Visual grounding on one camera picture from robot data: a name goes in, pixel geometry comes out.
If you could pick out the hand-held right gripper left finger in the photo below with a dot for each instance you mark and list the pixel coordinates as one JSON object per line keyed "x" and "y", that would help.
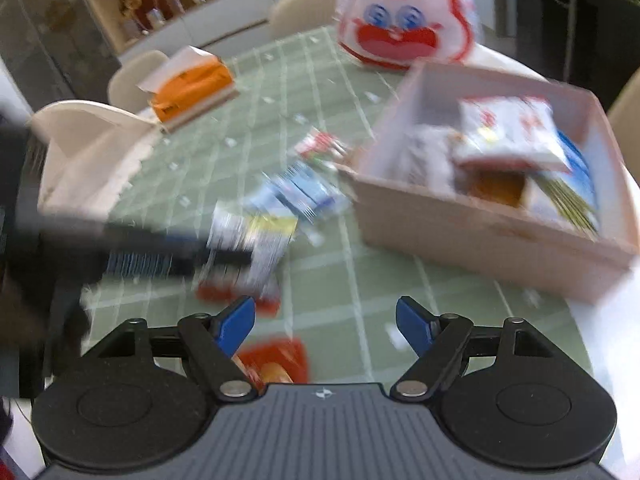
{"x": 235, "y": 325}

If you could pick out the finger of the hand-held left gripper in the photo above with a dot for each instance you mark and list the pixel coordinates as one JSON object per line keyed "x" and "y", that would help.
{"x": 230, "y": 256}
{"x": 150, "y": 237}

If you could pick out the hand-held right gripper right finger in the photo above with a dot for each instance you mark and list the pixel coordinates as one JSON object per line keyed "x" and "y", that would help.
{"x": 412, "y": 322}

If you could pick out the white yellow snack packet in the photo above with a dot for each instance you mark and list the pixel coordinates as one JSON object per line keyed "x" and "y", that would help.
{"x": 265, "y": 240}

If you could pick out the red yellow snack packet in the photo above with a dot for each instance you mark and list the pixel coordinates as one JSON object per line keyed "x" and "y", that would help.
{"x": 280, "y": 360}

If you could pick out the pink cardboard box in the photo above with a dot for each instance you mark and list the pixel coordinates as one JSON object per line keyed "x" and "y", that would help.
{"x": 450, "y": 230}

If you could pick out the grey white snack packet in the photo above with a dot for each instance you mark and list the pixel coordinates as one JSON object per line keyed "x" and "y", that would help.
{"x": 425, "y": 160}

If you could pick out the blue white snack packet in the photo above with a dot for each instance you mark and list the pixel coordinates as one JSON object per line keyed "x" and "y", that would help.
{"x": 305, "y": 195}

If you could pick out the white scalloped cover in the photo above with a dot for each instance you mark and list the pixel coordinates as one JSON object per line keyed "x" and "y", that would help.
{"x": 90, "y": 160}

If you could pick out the small red white snack packet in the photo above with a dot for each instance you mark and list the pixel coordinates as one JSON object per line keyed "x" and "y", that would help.
{"x": 322, "y": 147}

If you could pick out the orange tissue box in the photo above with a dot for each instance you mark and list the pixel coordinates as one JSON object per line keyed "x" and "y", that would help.
{"x": 192, "y": 87}

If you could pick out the orange red snack packet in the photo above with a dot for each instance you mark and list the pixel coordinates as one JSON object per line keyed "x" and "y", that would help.
{"x": 495, "y": 187}

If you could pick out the beige chair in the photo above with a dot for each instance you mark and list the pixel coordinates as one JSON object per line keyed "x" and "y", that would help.
{"x": 135, "y": 80}
{"x": 305, "y": 7}
{"x": 627, "y": 120}

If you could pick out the yellow striped snack packet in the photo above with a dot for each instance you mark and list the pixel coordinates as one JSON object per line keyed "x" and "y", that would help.
{"x": 562, "y": 202}

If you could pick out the plain blue snack packet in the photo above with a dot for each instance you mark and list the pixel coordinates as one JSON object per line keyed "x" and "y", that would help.
{"x": 580, "y": 170}

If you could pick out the wooden display shelf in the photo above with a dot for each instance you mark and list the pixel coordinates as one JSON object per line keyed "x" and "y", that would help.
{"x": 165, "y": 0}

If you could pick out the rabbit face bag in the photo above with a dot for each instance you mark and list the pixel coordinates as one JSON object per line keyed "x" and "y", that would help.
{"x": 405, "y": 15}

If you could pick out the black glass cabinet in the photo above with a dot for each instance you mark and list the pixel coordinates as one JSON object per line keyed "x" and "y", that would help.
{"x": 590, "y": 20}

